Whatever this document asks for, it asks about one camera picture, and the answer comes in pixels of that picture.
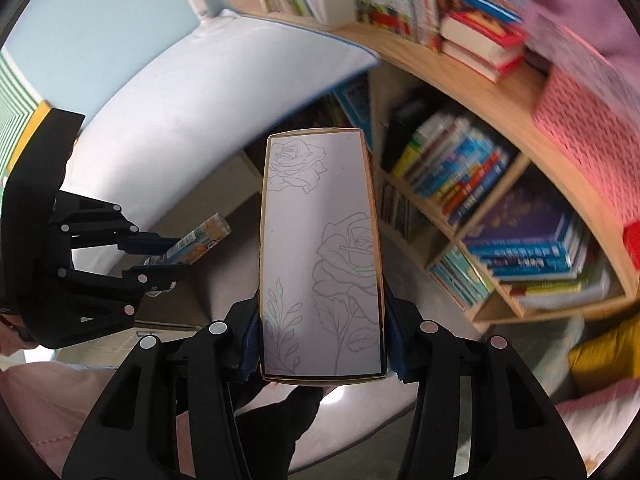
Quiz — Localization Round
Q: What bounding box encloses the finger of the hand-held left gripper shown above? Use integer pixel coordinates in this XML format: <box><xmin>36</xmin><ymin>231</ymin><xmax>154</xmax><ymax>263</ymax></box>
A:
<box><xmin>25</xmin><ymin>264</ymin><xmax>192</xmax><ymax>350</ymax></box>
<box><xmin>52</xmin><ymin>192</ymin><xmax>186</xmax><ymax>257</ymax></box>

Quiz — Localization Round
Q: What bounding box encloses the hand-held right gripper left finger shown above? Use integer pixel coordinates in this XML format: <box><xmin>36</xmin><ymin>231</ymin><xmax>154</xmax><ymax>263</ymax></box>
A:
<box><xmin>62</xmin><ymin>296</ymin><xmax>263</xmax><ymax>480</ymax></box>

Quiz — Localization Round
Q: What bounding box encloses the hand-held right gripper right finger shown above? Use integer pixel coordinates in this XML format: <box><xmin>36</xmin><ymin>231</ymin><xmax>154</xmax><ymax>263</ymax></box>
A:
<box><xmin>382</xmin><ymin>292</ymin><xmax>586</xmax><ymax>480</ymax></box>

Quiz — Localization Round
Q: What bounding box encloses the colourful tube bottle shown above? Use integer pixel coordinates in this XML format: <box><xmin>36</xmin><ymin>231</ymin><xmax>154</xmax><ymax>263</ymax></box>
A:
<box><xmin>144</xmin><ymin>213</ymin><xmax>232</xmax><ymax>297</ymax></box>

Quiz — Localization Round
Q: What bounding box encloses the white box with rose drawing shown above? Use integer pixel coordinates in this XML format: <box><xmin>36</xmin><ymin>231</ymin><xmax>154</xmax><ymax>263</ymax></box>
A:
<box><xmin>258</xmin><ymin>129</ymin><xmax>387</xmax><ymax>386</ymax></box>

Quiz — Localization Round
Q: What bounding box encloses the stack of teal books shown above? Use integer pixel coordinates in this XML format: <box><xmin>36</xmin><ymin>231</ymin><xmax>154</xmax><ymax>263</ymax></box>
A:
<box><xmin>429</xmin><ymin>247</ymin><xmax>497</xmax><ymax>312</ymax></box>

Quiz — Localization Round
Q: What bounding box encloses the stack of colourful picture books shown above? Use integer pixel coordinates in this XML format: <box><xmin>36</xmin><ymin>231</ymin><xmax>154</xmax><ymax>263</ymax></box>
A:
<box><xmin>380</xmin><ymin>182</ymin><xmax>427</xmax><ymax>242</ymax></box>

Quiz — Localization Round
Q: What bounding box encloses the white desk with blue edge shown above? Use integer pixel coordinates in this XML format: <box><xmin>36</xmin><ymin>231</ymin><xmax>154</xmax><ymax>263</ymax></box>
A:
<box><xmin>65</xmin><ymin>10</ymin><xmax>382</xmax><ymax>281</ymax></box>

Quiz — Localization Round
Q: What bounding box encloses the row of blue tall books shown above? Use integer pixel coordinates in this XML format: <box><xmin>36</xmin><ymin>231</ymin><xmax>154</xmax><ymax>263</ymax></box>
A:
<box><xmin>465</xmin><ymin>210</ymin><xmax>612</xmax><ymax>307</ymax></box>

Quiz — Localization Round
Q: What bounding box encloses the large purple book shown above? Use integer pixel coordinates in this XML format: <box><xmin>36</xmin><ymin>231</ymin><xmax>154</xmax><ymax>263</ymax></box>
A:
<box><xmin>462</xmin><ymin>187</ymin><xmax>572</xmax><ymax>247</ymax></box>

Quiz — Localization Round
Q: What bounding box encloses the row of blue orange books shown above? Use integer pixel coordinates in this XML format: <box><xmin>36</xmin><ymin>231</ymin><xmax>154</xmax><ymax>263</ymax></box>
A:
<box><xmin>392</xmin><ymin>112</ymin><xmax>512</xmax><ymax>227</ymax></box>

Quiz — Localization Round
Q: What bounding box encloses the person's pink garment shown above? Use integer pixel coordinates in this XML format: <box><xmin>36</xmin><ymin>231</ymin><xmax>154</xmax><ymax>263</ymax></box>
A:
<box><xmin>0</xmin><ymin>360</ymin><xmax>193</xmax><ymax>480</ymax></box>

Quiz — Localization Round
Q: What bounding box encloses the yellow pillow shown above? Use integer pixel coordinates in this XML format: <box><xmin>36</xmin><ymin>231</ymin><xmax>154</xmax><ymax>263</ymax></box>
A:
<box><xmin>567</xmin><ymin>320</ymin><xmax>640</xmax><ymax>397</ymax></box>

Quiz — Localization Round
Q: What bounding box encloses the pink pillow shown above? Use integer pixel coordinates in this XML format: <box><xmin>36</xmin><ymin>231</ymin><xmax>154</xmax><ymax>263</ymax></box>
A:
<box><xmin>555</xmin><ymin>380</ymin><xmax>640</xmax><ymax>477</ymax></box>

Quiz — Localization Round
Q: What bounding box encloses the blue cover booklet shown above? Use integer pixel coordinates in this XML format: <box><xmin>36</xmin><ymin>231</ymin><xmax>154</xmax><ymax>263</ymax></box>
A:
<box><xmin>332</xmin><ymin>77</ymin><xmax>374</xmax><ymax>152</ymax></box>

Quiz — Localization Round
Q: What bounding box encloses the red plastic item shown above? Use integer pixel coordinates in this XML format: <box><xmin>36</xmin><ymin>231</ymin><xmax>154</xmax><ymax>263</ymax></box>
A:
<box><xmin>622</xmin><ymin>225</ymin><xmax>640</xmax><ymax>262</ymax></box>

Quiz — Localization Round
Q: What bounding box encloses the wooden bookshelf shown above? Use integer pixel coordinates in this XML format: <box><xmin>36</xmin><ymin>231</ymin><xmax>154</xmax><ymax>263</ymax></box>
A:
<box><xmin>235</xmin><ymin>0</ymin><xmax>640</xmax><ymax>335</ymax></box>

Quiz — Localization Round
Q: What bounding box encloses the pink woven plastic basket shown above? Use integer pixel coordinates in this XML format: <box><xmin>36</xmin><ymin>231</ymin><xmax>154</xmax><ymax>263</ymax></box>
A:
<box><xmin>532</xmin><ymin>67</ymin><xmax>640</xmax><ymax>226</ymax></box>

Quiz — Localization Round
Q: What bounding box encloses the red cover thick book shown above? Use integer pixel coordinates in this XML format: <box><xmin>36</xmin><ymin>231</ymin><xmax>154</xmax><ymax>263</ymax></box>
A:
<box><xmin>440</xmin><ymin>40</ymin><xmax>526</xmax><ymax>84</ymax></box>
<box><xmin>440</xmin><ymin>10</ymin><xmax>529</xmax><ymax>59</ymax></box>

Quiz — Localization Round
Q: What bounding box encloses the row of colourful thin books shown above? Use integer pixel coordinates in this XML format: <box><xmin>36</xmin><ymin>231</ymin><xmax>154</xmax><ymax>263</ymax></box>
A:
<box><xmin>350</xmin><ymin>0</ymin><xmax>444</xmax><ymax>54</ymax></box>

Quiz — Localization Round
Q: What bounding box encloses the blue cover book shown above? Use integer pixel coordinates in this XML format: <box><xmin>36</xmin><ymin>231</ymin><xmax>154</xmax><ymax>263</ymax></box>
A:
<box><xmin>452</xmin><ymin>0</ymin><xmax>522</xmax><ymax>24</ymax></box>

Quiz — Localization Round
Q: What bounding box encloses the green striped wall picture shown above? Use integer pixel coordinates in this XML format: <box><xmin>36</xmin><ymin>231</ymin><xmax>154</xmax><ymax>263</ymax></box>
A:
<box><xmin>0</xmin><ymin>55</ymin><xmax>54</xmax><ymax>182</ymax></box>

